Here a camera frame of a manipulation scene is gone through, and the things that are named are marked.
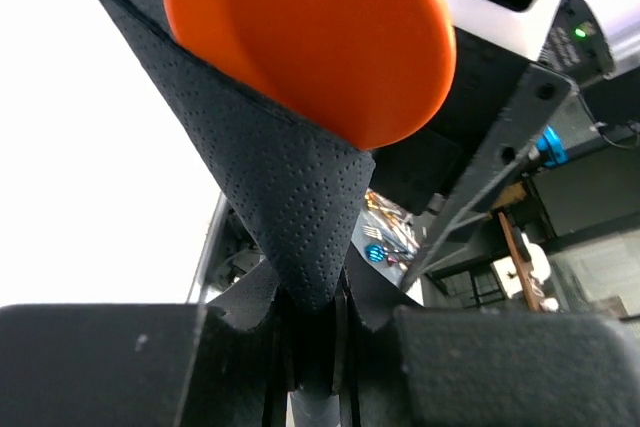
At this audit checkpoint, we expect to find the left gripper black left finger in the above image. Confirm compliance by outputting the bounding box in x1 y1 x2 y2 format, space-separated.
174 261 288 426

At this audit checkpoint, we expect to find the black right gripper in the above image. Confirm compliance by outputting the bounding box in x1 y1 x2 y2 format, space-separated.
372 28 578 292

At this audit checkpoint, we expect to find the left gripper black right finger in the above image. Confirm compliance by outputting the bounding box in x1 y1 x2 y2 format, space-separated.
338 246 415 427

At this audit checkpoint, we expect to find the black paper napkin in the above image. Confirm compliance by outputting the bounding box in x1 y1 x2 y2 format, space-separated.
59 0 376 427

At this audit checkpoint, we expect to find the orange plastic spoon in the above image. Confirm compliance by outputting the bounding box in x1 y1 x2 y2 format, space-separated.
163 0 456 150

